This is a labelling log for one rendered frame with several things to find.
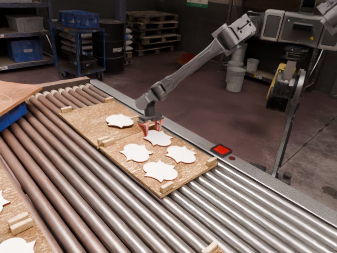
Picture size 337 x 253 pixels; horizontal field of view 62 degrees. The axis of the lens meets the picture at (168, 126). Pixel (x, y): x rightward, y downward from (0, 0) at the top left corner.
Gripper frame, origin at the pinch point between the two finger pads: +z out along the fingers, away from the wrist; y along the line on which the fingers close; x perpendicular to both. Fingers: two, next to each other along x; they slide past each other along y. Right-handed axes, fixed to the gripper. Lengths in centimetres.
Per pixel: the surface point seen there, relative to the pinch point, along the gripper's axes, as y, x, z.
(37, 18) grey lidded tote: 105, 422, -78
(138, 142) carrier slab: -9.1, -0.9, 1.9
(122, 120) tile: -4.5, 18.3, -3.8
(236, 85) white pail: 322, 169, 49
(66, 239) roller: -59, -30, 10
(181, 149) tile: 2.0, -18.1, 4.7
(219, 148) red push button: 19.7, -26.2, 7.9
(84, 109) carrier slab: -12.6, 43.9, -7.5
